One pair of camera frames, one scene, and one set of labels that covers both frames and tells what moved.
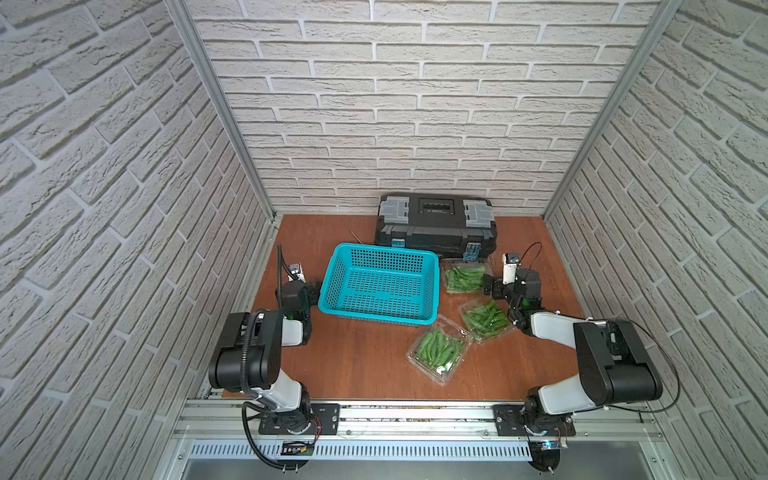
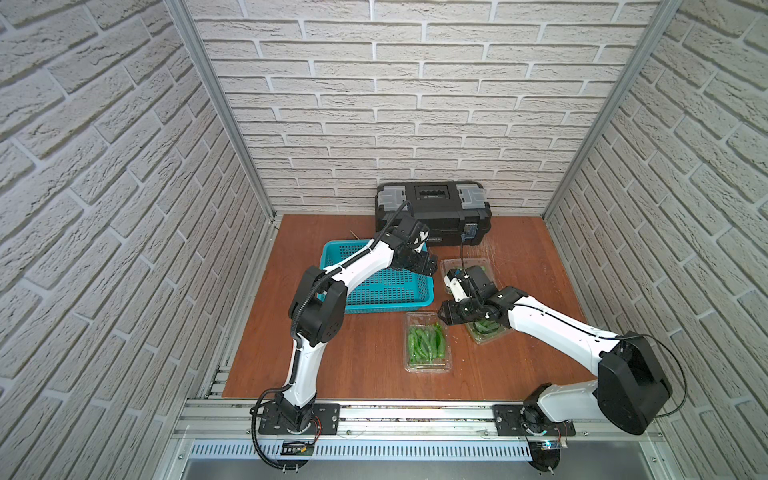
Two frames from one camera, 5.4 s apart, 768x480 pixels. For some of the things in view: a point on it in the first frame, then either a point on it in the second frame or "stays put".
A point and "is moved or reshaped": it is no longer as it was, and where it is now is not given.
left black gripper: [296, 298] → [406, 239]
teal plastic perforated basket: [382, 285] is moved or reshaped
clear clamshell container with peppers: [440, 350] is moved or reshaped
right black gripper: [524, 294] → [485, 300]
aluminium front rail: [237, 422] stays put
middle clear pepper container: [484, 320] stays put
